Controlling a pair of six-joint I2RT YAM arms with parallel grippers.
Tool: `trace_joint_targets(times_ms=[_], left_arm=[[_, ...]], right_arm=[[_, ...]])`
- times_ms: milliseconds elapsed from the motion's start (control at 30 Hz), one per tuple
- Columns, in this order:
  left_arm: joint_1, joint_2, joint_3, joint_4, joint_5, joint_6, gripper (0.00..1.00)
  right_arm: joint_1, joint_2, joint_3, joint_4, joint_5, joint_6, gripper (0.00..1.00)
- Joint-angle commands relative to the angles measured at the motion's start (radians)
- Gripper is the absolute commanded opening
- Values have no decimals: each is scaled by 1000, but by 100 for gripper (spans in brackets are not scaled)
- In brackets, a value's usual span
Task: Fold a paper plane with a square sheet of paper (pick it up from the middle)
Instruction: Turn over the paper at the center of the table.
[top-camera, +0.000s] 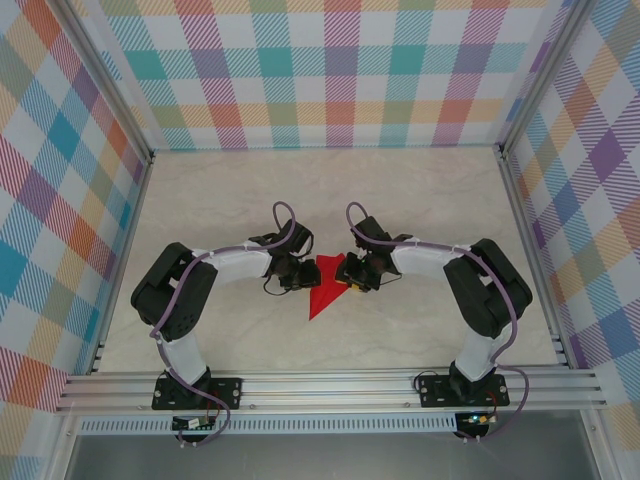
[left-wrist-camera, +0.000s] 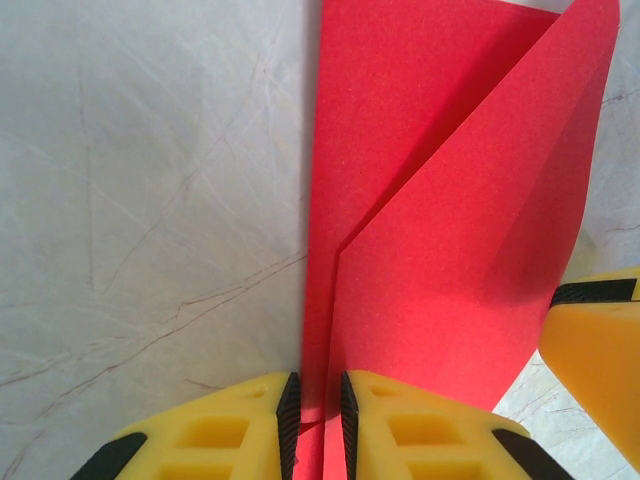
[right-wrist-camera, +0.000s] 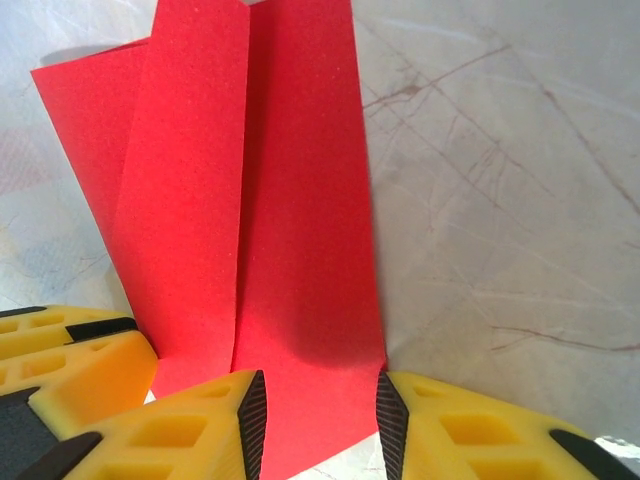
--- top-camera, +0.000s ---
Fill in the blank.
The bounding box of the aluminium table side rail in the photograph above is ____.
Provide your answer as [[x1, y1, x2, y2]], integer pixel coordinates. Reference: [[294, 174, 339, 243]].
[[497, 147, 576, 369], [87, 154, 156, 376]]

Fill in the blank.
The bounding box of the aluminium frame post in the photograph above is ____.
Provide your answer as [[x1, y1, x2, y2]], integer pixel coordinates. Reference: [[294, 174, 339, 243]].
[[494, 0, 601, 161], [49, 0, 156, 166]]

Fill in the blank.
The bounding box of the small black circuit board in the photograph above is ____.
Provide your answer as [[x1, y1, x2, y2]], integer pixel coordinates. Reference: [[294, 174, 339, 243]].
[[172, 417, 216, 431]]

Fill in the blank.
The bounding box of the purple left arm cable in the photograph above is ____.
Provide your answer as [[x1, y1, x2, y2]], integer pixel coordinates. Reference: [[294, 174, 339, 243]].
[[149, 201, 301, 448]]

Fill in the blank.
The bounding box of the red cloth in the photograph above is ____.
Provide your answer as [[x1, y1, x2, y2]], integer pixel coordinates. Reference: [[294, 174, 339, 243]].
[[307, 253, 351, 321]]

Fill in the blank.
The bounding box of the long aluminium mounting rail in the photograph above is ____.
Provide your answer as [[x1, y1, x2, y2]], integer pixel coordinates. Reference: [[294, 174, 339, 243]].
[[54, 368, 609, 414]]

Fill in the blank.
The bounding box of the perforated grey cable tray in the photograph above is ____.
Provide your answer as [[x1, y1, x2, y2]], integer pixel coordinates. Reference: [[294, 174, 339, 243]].
[[79, 414, 459, 435]]

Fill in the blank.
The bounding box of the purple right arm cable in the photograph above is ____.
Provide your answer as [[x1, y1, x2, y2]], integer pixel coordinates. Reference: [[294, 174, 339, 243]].
[[346, 201, 532, 444]]

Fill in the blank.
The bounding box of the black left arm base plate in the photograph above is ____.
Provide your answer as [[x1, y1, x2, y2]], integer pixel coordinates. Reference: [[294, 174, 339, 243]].
[[152, 377, 243, 411]]

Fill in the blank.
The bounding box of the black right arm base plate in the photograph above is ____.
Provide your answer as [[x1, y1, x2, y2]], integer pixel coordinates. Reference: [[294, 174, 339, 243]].
[[417, 374, 510, 409]]

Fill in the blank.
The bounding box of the aluminium frame leg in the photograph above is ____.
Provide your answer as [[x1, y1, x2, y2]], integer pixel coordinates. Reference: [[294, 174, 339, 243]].
[[582, 407, 614, 480], [47, 412, 81, 480]]

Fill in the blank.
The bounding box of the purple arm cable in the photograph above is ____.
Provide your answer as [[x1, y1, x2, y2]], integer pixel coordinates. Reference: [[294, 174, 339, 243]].
[[346, 201, 532, 444], [149, 201, 301, 448]]

